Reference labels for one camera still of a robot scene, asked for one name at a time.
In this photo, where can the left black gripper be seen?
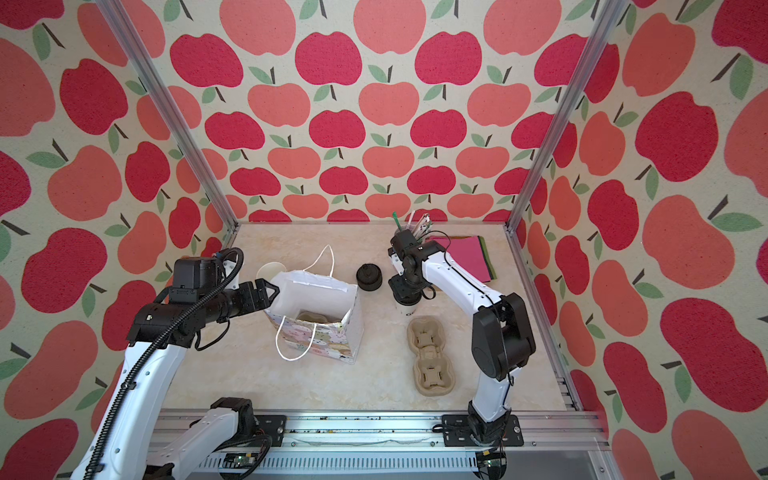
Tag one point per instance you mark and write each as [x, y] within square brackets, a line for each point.
[252, 299]

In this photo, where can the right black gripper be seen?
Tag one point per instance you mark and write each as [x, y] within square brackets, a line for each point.
[398, 288]

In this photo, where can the white paper coffee cup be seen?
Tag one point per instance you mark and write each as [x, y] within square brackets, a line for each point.
[407, 309]

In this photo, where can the animal print paper gift bag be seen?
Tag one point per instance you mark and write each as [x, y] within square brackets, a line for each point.
[304, 290]

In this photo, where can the single pulp cup carrier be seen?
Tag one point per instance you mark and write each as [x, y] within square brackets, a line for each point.
[312, 317]

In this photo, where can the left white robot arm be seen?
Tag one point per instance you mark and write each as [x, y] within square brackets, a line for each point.
[158, 344]

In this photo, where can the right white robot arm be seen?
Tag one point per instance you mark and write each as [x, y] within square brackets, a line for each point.
[430, 252]

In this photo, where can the pink napkin stack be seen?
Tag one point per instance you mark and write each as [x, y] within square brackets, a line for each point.
[470, 253]

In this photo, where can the stack of pulp cup carriers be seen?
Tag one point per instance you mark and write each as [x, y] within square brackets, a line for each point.
[433, 371]

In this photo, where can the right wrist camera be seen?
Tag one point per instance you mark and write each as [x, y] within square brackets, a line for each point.
[402, 243]

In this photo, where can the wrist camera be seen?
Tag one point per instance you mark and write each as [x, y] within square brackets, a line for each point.
[402, 243]
[202, 273]

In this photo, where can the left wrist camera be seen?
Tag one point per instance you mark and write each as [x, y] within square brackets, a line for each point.
[202, 273]

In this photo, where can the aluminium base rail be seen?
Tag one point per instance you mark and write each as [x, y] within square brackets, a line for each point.
[429, 441]

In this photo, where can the left aluminium frame post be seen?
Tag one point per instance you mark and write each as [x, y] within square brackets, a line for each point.
[130, 41]

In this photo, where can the aluminium frame post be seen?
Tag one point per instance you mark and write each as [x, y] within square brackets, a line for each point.
[130, 41]
[603, 28]

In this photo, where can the right aluminium frame post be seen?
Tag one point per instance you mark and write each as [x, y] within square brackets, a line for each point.
[603, 28]

